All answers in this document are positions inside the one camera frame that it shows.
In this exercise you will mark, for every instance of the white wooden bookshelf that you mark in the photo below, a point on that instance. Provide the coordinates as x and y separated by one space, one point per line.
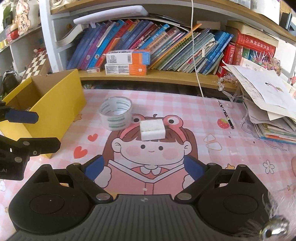
54 22

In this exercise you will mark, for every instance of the orange white toothpaste box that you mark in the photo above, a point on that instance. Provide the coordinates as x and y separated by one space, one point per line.
126 69
129 57

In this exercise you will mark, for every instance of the brown white chessboard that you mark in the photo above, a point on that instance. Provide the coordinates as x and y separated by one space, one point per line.
40 65

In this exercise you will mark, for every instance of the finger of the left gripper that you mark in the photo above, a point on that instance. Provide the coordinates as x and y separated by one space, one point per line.
25 148
17 116

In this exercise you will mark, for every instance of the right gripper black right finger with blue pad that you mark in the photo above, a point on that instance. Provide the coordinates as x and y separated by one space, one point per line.
204 179

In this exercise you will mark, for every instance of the white power adapter cube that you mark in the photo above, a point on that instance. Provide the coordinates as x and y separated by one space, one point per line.
151 130

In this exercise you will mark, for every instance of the black patterned pencil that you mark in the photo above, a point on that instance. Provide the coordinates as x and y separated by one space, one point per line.
226 115

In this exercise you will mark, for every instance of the clear packing tape roll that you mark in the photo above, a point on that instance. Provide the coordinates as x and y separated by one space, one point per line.
116 113

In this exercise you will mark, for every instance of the row of leaning books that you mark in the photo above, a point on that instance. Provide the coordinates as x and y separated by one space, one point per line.
173 47

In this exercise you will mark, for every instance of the small red white box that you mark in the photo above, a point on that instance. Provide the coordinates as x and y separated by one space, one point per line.
93 70

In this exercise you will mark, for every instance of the lower orange white toothpaste box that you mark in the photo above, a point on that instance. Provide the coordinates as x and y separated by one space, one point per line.
126 69

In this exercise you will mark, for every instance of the white foam tube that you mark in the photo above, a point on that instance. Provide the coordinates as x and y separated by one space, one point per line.
116 13

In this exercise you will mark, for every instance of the yellow cardboard box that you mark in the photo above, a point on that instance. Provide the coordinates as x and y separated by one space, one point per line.
57 98

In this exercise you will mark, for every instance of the pile of papers and books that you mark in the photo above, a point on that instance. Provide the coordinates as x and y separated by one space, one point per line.
270 101

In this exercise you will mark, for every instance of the red dictionary books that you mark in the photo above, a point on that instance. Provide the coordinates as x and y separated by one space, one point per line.
247 42

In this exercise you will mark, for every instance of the upper orange white toothpaste box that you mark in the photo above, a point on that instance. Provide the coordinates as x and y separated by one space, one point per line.
129 57

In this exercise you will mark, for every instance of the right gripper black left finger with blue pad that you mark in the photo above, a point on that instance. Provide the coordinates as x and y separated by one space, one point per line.
91 178

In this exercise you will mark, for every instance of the pink cartoon cup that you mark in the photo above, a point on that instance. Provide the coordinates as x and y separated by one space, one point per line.
293 163

